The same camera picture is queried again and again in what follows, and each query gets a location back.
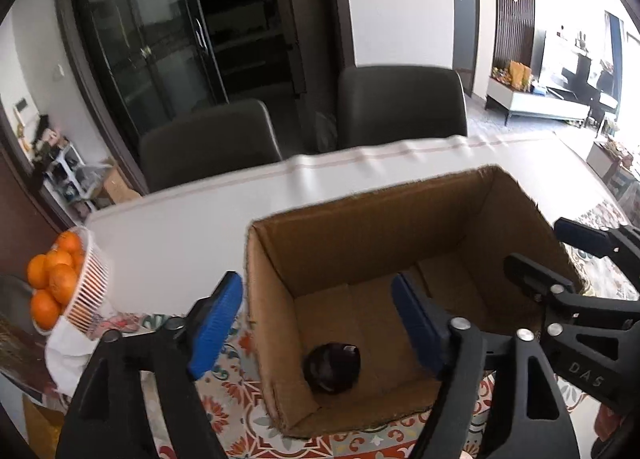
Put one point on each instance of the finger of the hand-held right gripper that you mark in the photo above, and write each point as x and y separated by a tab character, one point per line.
535	276
582	236

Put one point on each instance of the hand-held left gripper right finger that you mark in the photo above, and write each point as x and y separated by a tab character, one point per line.
415	324

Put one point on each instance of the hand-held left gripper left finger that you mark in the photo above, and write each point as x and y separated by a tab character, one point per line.
215	324

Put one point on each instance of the dark round object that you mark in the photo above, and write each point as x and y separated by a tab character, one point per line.
332	369

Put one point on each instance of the brown cardboard box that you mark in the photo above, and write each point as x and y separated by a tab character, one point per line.
350	244

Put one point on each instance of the person's right hand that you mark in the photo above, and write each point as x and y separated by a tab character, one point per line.
607	426

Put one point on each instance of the tile patterned tablecloth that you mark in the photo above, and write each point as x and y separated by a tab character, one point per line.
200	229

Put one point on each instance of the white television console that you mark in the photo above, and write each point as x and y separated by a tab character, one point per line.
525	101

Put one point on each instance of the fabric covered tissue box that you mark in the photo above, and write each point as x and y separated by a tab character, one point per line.
65	359

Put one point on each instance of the pile of oranges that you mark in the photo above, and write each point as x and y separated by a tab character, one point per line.
60	281

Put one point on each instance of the television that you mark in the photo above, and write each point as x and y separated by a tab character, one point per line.
575	74

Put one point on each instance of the small cardboard carton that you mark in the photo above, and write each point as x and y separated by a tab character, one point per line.
117	186

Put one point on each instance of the yellow paper bag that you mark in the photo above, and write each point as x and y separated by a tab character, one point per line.
520	74

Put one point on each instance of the dark grey dining chair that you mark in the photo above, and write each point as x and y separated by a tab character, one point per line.
400	104
210	144

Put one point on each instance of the yellow woven basket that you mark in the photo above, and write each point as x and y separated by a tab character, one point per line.
42	429

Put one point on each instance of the cluttered white storage rack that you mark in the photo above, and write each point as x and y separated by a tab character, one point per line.
67	174

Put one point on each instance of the brown wooden door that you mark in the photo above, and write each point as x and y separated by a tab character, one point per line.
25	209

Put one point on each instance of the dark interior door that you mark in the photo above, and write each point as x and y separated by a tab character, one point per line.
465	14

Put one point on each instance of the black glass door cabinet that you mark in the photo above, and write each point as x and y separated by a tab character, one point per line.
150	39

